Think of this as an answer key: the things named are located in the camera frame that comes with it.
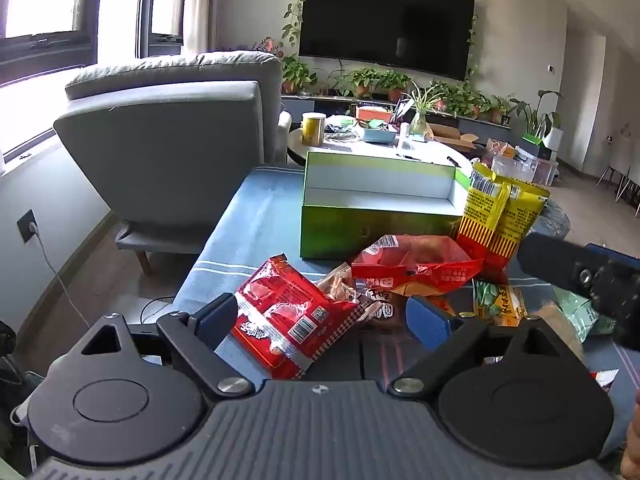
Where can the dark marble round table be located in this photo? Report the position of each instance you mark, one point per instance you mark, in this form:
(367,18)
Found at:
(557,220)

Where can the red translucent snack bag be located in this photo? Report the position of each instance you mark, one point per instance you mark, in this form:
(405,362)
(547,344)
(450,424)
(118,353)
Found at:
(415,260)

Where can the light green snack packet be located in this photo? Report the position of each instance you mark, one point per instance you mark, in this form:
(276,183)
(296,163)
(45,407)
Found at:
(580,312)

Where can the dining chairs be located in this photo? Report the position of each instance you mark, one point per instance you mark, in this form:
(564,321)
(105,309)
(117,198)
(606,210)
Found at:
(622,182)

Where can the green black box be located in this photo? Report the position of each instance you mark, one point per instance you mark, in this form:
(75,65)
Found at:
(534,144)

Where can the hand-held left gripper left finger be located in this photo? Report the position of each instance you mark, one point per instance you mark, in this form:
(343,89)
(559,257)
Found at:
(216,316)

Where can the grey sofa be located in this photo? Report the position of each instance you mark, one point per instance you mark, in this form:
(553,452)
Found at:
(165,160)

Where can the large-leaf plant in white pot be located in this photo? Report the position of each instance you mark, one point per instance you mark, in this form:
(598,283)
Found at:
(542,120)

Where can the potted green plant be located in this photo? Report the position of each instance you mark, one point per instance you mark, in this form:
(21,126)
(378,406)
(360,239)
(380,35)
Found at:
(462,100)
(395,85)
(296,74)
(364,81)

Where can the white coffee table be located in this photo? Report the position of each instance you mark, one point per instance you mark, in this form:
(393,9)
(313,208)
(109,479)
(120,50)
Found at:
(350,147)

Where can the black wall socket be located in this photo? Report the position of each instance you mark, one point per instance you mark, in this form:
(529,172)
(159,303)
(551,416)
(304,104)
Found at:
(27,226)

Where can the orange plastic bag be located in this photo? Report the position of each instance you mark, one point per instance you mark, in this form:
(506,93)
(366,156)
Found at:
(500,150)

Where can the small red white packet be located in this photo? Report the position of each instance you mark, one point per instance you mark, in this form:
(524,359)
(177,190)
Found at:
(606,379)

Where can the clear plastic storage box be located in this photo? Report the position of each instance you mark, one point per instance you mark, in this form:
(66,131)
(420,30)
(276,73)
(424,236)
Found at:
(530,169)

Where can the tan snack packet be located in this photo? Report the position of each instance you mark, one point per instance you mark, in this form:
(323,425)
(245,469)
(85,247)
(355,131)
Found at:
(557,327)

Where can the black television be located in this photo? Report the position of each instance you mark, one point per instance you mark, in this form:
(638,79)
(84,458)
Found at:
(385,15)

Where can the blue striped tablecloth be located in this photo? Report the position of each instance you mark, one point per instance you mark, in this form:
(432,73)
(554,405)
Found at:
(260,210)

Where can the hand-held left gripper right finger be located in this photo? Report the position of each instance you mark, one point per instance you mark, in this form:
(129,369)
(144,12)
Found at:
(425,321)

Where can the spider plant in glass vase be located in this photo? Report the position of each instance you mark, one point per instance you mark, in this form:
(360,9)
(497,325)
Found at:
(419,110)

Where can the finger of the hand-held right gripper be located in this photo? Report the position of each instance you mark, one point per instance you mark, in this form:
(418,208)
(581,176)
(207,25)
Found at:
(555,260)
(615,252)

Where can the yellow can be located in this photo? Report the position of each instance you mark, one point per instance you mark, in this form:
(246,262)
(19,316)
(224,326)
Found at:
(313,129)

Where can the brown cardboard box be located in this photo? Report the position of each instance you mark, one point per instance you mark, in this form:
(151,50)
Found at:
(452,136)

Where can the window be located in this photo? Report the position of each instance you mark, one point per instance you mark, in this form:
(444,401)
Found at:
(45,5)

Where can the blue tray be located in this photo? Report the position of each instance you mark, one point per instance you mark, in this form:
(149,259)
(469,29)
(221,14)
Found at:
(377,134)

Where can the green yellow snack packet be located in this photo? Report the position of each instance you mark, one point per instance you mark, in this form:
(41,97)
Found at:
(497,302)

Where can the green cardboard box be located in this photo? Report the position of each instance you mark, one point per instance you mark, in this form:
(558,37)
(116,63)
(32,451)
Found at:
(380,220)

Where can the red box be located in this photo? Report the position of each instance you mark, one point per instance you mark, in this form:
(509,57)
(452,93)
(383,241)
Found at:
(374,112)

